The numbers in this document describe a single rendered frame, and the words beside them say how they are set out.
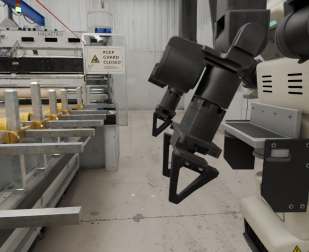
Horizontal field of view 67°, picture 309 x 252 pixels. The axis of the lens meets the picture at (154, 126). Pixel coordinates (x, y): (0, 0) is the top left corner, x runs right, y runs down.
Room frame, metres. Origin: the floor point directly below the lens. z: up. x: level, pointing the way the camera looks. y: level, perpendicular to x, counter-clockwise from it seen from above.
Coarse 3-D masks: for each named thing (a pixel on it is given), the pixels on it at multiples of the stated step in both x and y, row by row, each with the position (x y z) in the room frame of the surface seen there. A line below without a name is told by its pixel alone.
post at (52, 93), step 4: (48, 92) 1.42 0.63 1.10; (52, 92) 1.42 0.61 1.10; (48, 96) 1.42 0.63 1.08; (52, 96) 1.42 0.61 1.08; (52, 100) 1.42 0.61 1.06; (52, 104) 1.42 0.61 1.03; (56, 104) 1.45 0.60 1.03; (52, 108) 1.42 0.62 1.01; (56, 108) 1.44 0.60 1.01; (52, 112) 1.42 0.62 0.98; (56, 112) 1.44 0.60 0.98; (52, 128) 1.42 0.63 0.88; (56, 128) 1.42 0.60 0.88; (52, 140) 1.42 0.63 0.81; (56, 140) 1.42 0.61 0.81
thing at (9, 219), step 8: (40, 208) 0.52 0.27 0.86; (48, 208) 0.52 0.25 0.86; (56, 208) 0.52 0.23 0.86; (64, 208) 0.52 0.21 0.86; (72, 208) 0.52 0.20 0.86; (80, 208) 0.52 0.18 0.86; (0, 216) 0.48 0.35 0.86; (8, 216) 0.48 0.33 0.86; (16, 216) 0.49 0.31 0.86; (24, 216) 0.49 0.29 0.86; (32, 216) 0.49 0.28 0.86; (40, 216) 0.49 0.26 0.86; (48, 216) 0.49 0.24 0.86; (56, 216) 0.49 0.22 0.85; (64, 216) 0.50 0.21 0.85; (72, 216) 0.50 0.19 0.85; (80, 216) 0.52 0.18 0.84; (0, 224) 0.48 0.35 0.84; (8, 224) 0.48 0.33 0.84; (16, 224) 0.49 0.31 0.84; (24, 224) 0.49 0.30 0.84; (32, 224) 0.49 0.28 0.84; (40, 224) 0.49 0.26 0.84; (48, 224) 0.49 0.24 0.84; (56, 224) 0.49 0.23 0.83; (64, 224) 0.50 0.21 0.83; (72, 224) 0.50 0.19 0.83
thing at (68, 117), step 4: (32, 116) 1.44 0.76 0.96; (60, 116) 1.46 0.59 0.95; (64, 116) 1.46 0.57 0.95; (68, 116) 1.47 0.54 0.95; (72, 116) 1.47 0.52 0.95; (76, 116) 1.47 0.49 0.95; (80, 116) 1.47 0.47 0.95; (84, 116) 1.48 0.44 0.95; (88, 116) 1.48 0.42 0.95; (92, 116) 1.48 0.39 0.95; (96, 116) 1.48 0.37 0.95; (100, 116) 1.49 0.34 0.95; (104, 116) 1.49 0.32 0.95
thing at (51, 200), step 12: (0, 156) 1.16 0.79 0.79; (24, 156) 1.42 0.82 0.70; (0, 168) 1.15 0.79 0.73; (72, 168) 2.65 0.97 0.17; (0, 180) 1.14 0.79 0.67; (60, 180) 2.20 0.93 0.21; (72, 180) 2.61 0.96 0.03; (60, 192) 2.07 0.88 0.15; (48, 204) 1.81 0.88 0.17; (24, 228) 1.40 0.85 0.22; (36, 228) 1.49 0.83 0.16; (24, 240) 1.35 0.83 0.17; (36, 240) 1.53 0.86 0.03
